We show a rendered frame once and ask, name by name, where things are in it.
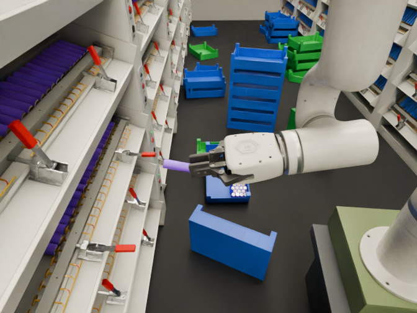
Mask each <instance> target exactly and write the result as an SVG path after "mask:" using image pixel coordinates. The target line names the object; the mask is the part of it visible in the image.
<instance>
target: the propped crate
mask: <svg viewBox="0 0 417 313"><path fill-rule="evenodd" d="M216 147H218V144H210V142H206V153H207V152H208V153H209V150H213V149H215V148H216ZM245 186H246V187H247V190H246V197H231V194H230V190H231V189H230V187H229V186H228V187H226V186H225V185H224V184H223V183H222V181H221V180H220V179H218V178H213V177H212V175H209V176H206V195H207V203H221V202H249V199H250V197H251V193H250V191H249V184H246V185H245Z"/></svg>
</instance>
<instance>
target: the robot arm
mask: <svg viewBox="0 0 417 313"><path fill-rule="evenodd" d="M408 1H409V0H330V3H329V8H328V15H327V18H326V25H325V32H324V37H323V44H322V48H321V54H320V59H319V61H318V63H317V64H316V65H314V66H313V67H312V68H311V69H310V70H309V71H308V72H307V73H306V75H305V76H304V77H303V80H302V82H301V84H300V87H299V91H298V97H297V105H296V110H295V126H296V129H293V130H285V131H280V132H279V134H275V135H274V134H273V133H249V134H236V135H229V136H226V137H225V139H224V140H222V141H220V143H219V144H218V147H216V148H215V149H213V150H209V152H207V153H199V154H194V155H189V161H190V163H191V164H189V171H190V174H191V177H192V178H196V177H201V176H209V175H212V177H213V178H218V179H220V180H221V181H222V183H223V184H224V185H225V186H226V187H228V186H231V185H232V184H249V183H255V182H259V181H264V180H267V179H271V178H275V177H278V176H281V175H282V174H283V173H285V174H286V175H294V174H299V173H308V172H314V171H323V170H332V169H337V168H345V167H351V166H360V165H368V164H371V163H373V162H374V161H375V159H376V158H377V155H378V152H379V140H378V136H377V133H376V131H375V129H374V126H373V125H372V124H371V123H370V122H369V121H368V120H365V119H359V120H352V121H345V122H344V121H339V120H336V118H335V117H334V109H335V106H336V102H337V100H338V97H339V94H340V92H341V91H346V92H356V91H361V90H363V89H366V88H368V87H369V86H371V85H372V84H373V83H374V82H375V81H376V80H377V78H378V77H379V76H380V74H381V72H382V70H383V68H384V66H385V64H386V62H387V59H388V56H389V53H390V51H391V48H392V45H393V42H394V40H395V36H396V34H397V31H398V28H399V26H400V23H401V20H402V17H403V15H404V12H405V9H406V6H407V4H408ZM222 155H223V156H222ZM222 168H224V170H223V169H222ZM227 168H228V169H227ZM359 254H360V258H361V261H362V263H363V265H364V267H365V269H366V270H367V272H368V273H369V274H370V275H371V277H372V278H373V279H374V280H375V281H376V282H377V283H378V284H379V285H380V286H381V287H383V288H384V289H386V290H387V291H388V292H390V293H392V294H393V295H395V296H396V297H399V298H401V299H403V300H405V301H408V302H412V303H415V304H417V188H416V189H415V190H414V192H413V193H412V195H411V196H410V198H409V199H408V200H407V202H406V203H405V205H404V206H403V208H402V209H401V211H400V212H399V214H398V215H397V216H396V218H395V220H394V221H393V222H392V224H391V226H389V227H376V228H373V229H370V230H369V231H367V232H366V233H365V234H364V235H363V237H362V239H361V241H360V244H359Z"/></svg>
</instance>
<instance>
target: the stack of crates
mask: <svg viewBox="0 0 417 313"><path fill-rule="evenodd" d="M239 46H240V43H236V48H235V51H234V52H233V53H231V63H230V86H229V98H228V121H227V128H231V129H240V130H250V131H255V132H265V133H274V127H275V123H276V117H277V111H278V107H279V101H280V95H281V91H282V85H283V82H284V75H285V69H286V66H287V60H288V57H287V46H284V50H270V49H260V48H243V47H239Z"/></svg>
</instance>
